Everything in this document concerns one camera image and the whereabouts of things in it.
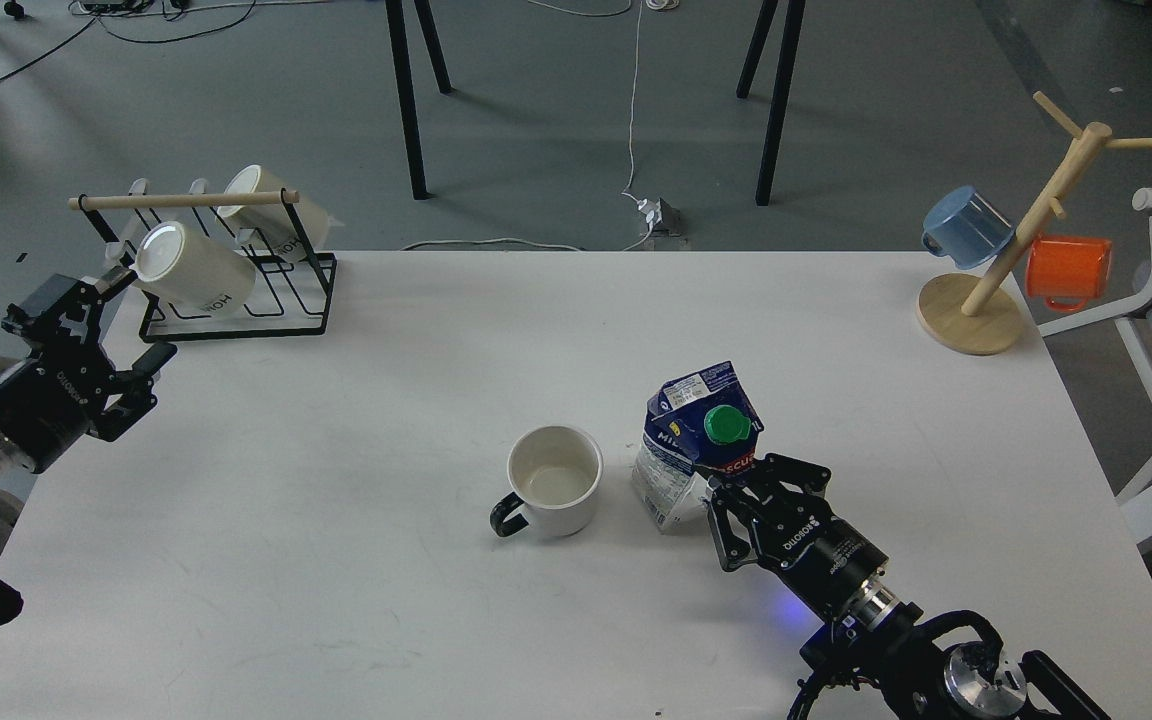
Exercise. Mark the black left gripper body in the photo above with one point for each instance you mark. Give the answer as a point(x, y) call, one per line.
point(46, 404)

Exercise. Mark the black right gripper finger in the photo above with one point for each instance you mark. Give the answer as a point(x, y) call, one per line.
point(774, 480)
point(726, 511)

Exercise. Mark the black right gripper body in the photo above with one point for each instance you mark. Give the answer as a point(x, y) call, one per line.
point(820, 557)

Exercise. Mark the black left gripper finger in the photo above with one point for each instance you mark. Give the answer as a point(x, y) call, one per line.
point(129, 394)
point(60, 321)

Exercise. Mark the blue milk carton green cap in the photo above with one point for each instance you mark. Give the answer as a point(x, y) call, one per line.
point(697, 424)

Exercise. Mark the white mug black handle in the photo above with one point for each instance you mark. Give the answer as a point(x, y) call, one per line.
point(554, 473)

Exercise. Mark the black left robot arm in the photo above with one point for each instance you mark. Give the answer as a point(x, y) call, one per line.
point(66, 387)

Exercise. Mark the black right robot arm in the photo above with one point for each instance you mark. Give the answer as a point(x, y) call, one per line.
point(952, 666)

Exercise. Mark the cream mug front on rack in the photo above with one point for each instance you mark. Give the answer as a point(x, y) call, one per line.
point(185, 267)

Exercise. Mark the cream mug on rack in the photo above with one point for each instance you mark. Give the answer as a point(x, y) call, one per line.
point(267, 229)
point(185, 267)

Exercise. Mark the cream mug rear on rack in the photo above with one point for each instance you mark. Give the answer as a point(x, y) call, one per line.
point(267, 229)

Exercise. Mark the wooden mug tree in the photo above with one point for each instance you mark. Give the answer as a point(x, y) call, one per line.
point(971, 314)

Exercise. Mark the grey floor power socket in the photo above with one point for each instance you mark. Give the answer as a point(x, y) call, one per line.
point(661, 219)

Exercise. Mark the blue mug on tree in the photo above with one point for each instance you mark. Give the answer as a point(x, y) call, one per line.
point(966, 228)

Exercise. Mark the orange mug on tree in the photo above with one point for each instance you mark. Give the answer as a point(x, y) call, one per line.
point(1066, 272)

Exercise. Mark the black table legs right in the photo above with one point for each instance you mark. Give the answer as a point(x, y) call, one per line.
point(783, 74)

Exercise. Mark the black wire mug rack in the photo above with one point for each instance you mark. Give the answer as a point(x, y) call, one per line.
point(288, 300)

